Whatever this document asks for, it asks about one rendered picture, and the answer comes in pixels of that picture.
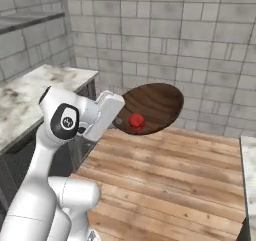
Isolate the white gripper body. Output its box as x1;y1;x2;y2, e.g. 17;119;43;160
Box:
83;90;126;143

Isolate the brown wooden bowl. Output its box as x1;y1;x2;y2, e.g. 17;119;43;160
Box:
112;82;185;136

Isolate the red bell pepper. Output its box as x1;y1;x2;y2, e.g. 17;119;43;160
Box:
128;112;147;132

